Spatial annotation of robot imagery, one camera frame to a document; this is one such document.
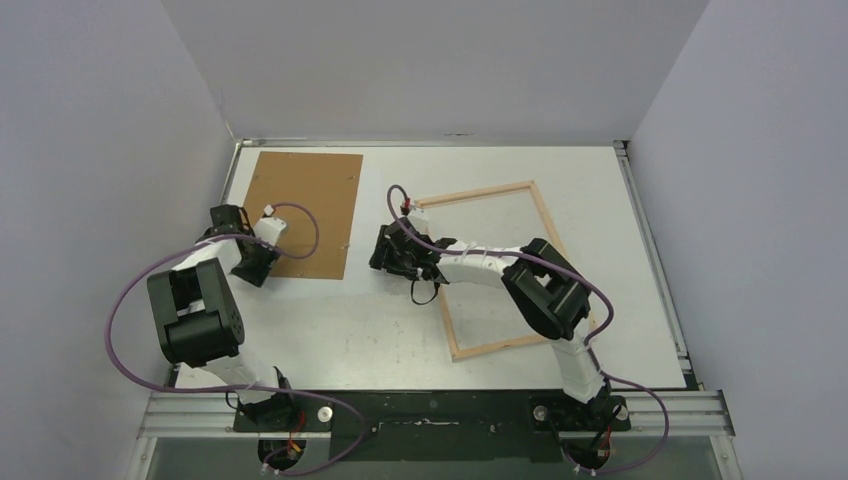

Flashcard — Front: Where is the light wooden picture frame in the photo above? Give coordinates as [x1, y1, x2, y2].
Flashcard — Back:
[413, 180, 568, 362]

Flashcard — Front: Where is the brown frame backing board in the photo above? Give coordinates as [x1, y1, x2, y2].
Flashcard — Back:
[243, 152, 363, 280]

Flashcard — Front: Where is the white photo paper sheet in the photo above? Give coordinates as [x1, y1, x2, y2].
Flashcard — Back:
[233, 273, 461, 390]

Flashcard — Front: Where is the clear acrylic frame pane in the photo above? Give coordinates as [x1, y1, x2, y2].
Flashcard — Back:
[417, 181, 592, 361]

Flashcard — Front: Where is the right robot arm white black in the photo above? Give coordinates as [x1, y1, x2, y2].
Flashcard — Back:
[369, 217, 605, 429]

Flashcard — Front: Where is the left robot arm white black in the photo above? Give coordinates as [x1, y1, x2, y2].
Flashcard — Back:
[147, 205, 299, 431]

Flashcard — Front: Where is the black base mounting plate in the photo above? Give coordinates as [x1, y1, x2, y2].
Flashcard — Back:
[227, 390, 631, 470]

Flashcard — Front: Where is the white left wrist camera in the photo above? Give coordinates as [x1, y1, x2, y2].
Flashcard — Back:
[253, 205, 288, 248]

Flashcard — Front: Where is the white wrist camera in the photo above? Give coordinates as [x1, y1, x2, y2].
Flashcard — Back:
[400, 198, 429, 233]
[253, 205, 288, 248]

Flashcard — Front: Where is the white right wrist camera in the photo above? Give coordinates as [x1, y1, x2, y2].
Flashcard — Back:
[400, 198, 429, 233]

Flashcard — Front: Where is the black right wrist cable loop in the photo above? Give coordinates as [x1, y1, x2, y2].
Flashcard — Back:
[409, 279, 444, 307]

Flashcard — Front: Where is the aluminium front rail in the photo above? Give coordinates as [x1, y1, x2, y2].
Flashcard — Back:
[138, 390, 736, 438]

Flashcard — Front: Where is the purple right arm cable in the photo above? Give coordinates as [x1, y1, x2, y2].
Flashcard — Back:
[386, 184, 672, 477]

